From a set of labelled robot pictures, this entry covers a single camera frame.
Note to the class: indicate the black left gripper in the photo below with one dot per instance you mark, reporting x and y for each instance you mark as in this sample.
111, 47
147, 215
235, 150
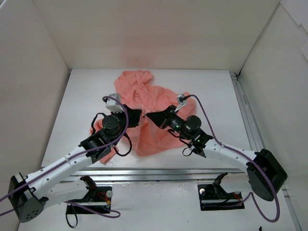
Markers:
127, 114

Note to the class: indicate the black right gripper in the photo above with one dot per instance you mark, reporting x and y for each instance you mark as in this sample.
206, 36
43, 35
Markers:
165, 119

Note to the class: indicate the salmon pink zip jacket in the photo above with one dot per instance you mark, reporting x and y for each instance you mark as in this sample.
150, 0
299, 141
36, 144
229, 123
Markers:
137, 91

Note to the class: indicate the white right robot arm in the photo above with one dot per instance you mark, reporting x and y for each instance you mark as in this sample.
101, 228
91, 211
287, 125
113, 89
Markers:
265, 174

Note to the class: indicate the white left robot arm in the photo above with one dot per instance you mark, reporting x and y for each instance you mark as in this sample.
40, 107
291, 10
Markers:
30, 194

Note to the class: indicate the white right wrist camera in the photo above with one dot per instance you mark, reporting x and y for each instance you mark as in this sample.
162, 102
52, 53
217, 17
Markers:
182, 101

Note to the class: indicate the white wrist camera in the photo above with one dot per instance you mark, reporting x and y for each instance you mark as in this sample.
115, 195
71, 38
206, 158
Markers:
182, 101
112, 104

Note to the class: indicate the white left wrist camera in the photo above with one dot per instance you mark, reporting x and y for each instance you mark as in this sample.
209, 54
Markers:
112, 104

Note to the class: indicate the aluminium front rail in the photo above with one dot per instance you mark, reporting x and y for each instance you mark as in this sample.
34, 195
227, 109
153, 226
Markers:
104, 176

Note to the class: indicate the aluminium rail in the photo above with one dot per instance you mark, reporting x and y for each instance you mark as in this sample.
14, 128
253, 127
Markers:
104, 176
254, 137

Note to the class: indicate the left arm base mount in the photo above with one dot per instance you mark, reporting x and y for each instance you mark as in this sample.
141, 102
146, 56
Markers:
98, 199

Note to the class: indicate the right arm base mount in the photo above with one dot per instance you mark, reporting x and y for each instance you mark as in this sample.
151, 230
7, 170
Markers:
212, 197

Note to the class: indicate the aluminium right side rail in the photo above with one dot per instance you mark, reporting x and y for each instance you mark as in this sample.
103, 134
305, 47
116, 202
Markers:
254, 137

